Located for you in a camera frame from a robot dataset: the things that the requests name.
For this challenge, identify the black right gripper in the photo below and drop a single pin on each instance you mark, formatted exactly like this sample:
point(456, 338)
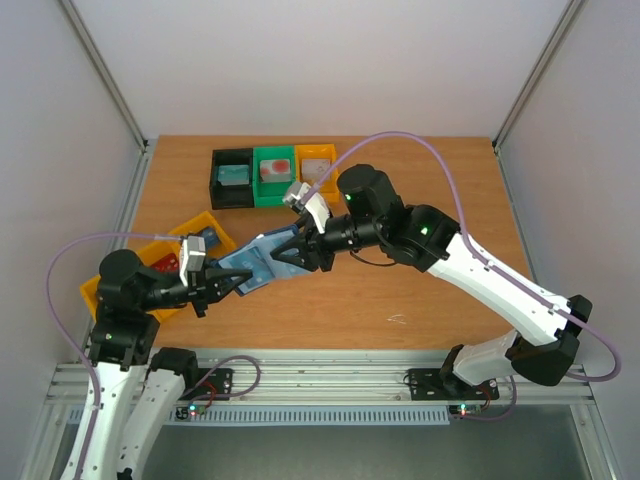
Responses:
point(320, 248)

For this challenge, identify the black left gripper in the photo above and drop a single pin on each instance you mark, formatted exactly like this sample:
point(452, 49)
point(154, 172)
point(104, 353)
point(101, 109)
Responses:
point(209, 282)

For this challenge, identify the blue zip card holder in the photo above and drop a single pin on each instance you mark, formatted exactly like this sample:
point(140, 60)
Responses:
point(255, 256)

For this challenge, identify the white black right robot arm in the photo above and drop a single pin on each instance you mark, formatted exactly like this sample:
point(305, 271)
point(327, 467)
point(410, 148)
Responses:
point(542, 344)

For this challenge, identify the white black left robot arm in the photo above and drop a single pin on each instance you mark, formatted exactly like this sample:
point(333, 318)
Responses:
point(132, 388)

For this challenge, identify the blue card stack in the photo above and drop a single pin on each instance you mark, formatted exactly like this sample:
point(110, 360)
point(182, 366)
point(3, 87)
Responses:
point(210, 237)

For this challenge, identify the yellow bin with red cards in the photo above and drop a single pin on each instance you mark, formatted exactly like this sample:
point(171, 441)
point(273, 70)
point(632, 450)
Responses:
point(156, 250)

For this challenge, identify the yellow bin with blue cards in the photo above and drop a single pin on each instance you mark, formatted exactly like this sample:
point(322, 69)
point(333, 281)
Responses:
point(201, 221)

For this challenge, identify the grey white card stack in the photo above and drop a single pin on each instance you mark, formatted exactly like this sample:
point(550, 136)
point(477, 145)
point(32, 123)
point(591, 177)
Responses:
point(313, 169)

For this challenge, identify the red white card stack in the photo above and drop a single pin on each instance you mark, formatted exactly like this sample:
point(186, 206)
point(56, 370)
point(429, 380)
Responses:
point(275, 170)

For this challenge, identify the teal card stack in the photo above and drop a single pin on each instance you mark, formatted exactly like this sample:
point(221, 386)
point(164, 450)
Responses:
point(233, 175)

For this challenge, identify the green bin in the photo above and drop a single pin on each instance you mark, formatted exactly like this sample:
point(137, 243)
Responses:
point(271, 195)

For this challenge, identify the yellow bin at table back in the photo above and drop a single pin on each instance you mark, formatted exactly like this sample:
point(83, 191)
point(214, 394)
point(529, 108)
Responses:
point(329, 189)

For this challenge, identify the black bin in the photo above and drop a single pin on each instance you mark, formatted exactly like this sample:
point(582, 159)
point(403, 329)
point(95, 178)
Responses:
point(236, 196)

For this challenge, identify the left small circuit board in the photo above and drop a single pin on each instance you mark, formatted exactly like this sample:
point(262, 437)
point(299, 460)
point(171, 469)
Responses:
point(189, 412)

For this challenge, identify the small circuit board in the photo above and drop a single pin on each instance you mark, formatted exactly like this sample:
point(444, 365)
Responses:
point(464, 410)
point(189, 412)

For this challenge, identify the right small circuit board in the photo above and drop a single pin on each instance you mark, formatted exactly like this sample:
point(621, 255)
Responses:
point(464, 410)

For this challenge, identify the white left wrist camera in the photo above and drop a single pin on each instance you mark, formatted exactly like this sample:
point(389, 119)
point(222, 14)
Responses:
point(192, 257)

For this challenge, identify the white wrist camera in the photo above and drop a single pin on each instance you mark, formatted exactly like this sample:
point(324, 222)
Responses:
point(302, 199)
point(192, 257)

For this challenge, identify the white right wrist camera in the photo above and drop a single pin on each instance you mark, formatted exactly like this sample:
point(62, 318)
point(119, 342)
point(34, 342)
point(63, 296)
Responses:
point(302, 199)

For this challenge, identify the aluminium rail base frame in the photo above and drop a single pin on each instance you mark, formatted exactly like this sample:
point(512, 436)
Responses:
point(324, 377)

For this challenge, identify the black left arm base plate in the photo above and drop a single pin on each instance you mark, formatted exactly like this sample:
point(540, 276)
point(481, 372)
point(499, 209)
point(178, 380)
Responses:
point(217, 385)

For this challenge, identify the grey slotted cable duct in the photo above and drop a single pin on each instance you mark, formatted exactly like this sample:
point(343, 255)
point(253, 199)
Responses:
point(271, 416)

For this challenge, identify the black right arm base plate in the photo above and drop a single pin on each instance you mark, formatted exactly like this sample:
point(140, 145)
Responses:
point(426, 384)

